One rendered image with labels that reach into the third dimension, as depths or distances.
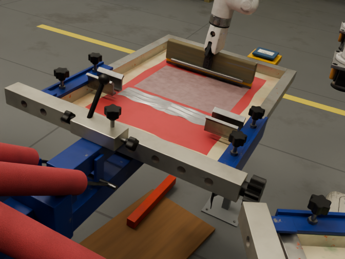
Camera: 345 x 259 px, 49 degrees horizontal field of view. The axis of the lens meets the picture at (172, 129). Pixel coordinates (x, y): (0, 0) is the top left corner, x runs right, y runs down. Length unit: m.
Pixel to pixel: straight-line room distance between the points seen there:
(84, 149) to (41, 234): 0.39
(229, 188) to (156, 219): 1.32
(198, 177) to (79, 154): 0.26
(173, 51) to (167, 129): 0.47
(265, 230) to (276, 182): 1.87
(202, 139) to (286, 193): 1.51
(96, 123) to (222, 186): 0.32
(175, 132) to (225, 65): 0.43
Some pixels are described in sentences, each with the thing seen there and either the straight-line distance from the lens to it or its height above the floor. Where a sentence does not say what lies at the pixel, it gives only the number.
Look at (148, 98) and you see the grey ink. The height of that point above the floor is 0.96.
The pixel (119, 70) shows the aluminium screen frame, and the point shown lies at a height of 0.98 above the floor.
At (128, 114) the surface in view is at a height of 0.95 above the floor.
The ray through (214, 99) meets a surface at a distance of 1.32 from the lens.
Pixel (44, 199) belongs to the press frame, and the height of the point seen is 1.05.
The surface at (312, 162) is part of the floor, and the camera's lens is 2.92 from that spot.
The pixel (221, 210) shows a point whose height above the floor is 0.01.
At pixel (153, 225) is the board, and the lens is 2.09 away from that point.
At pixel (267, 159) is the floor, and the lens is 2.79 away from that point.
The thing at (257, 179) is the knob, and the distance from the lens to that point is 0.84.
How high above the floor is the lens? 1.55
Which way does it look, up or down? 33 degrees down
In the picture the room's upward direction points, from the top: 8 degrees clockwise
